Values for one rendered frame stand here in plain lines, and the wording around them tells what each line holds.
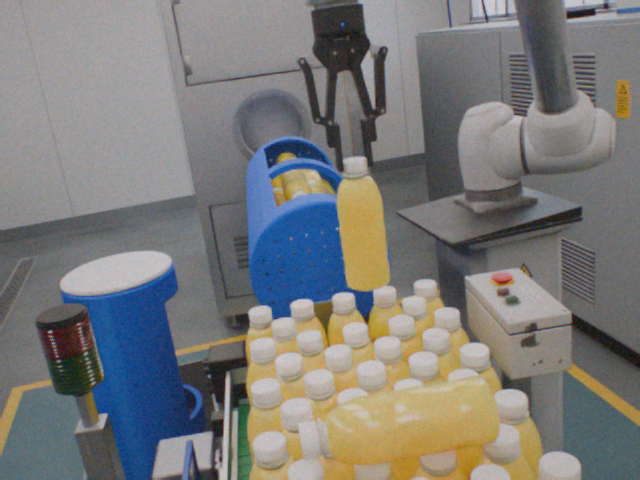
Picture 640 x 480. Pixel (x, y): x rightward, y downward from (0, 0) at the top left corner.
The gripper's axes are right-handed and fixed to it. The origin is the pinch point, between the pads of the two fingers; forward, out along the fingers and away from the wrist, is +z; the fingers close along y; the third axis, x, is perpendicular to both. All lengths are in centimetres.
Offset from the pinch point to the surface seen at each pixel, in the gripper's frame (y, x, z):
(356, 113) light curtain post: -27, -165, 17
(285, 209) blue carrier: 10.8, -25.5, 15.1
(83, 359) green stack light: 39.4, 22.2, 17.2
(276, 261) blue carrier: 14.1, -24.0, 24.9
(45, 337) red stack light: 43, 23, 13
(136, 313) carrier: 49, -49, 41
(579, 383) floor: -104, -130, 138
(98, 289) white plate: 56, -50, 34
